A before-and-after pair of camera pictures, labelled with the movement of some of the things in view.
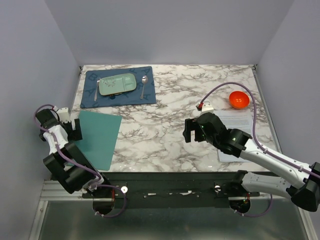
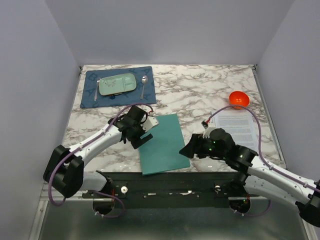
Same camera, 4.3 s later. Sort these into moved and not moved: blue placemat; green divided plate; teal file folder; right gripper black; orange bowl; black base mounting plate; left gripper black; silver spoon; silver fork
Moved: right gripper black; teal file folder; left gripper black
Not moved: silver spoon; blue placemat; green divided plate; orange bowl; black base mounting plate; silver fork
